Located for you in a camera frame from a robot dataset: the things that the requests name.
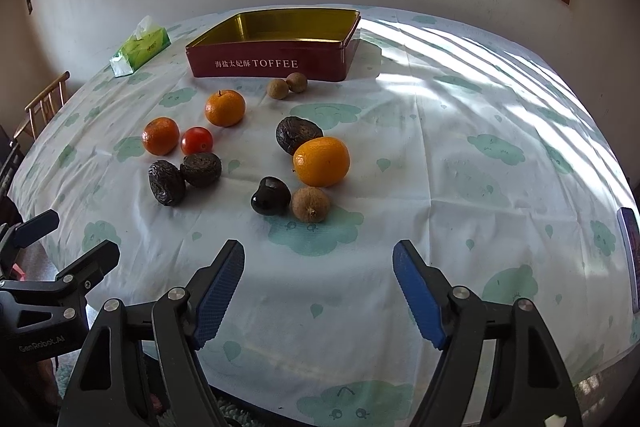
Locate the large dark wrinkled passion fruit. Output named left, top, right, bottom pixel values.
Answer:
left=148, top=160, right=186, bottom=207

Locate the large rough orange tangerine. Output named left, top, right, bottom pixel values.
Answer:
left=141, top=117, right=180, bottom=156

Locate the brown longan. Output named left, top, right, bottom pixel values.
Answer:
left=266, top=79, right=290, bottom=100
left=285, top=72, right=308, bottom=93
left=291, top=186, right=331, bottom=223

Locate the white cloud-print tablecloth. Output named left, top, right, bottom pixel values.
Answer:
left=10, top=8, right=639, bottom=426

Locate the wooden chair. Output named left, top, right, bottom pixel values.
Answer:
left=13, top=72, right=70, bottom=140

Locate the dark passion fruit behind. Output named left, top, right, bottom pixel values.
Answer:
left=180, top=152, right=221, bottom=188

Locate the red tomato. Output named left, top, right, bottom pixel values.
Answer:
left=180, top=126, right=214, bottom=156

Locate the dark shiny chestnut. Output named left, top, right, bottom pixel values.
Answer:
left=250, top=176, right=291, bottom=216

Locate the smooth orange tangerine with stem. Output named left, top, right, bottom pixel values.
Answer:
left=204, top=90, right=246, bottom=128

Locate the green tissue pack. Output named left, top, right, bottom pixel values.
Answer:
left=110, top=16, right=170, bottom=78

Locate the small orange kumquat tangerine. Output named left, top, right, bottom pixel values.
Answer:
left=292, top=136, right=350, bottom=187

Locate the brown longan front by tin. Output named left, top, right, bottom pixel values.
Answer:
left=266, top=79, right=290, bottom=100

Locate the brown longan back by tin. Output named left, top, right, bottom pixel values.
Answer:
left=285, top=72, right=308, bottom=93

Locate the red gold toffee tin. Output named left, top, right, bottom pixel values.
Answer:
left=186, top=6, right=361, bottom=82

